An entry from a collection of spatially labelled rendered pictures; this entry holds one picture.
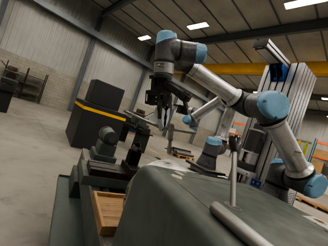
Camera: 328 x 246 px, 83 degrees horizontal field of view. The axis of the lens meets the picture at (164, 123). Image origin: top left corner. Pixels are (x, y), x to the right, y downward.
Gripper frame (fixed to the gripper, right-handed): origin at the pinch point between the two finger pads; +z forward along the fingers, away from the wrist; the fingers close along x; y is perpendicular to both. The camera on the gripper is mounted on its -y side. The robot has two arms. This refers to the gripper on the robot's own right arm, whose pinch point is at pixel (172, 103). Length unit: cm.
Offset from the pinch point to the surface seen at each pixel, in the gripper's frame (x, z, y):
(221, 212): -124, -97, 14
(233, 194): -112, -96, 15
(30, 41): 267, 1298, -152
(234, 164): -109, -94, 10
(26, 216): -75, 91, 149
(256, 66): 1037, 176, -337
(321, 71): 963, -126, -316
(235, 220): -125, -99, 14
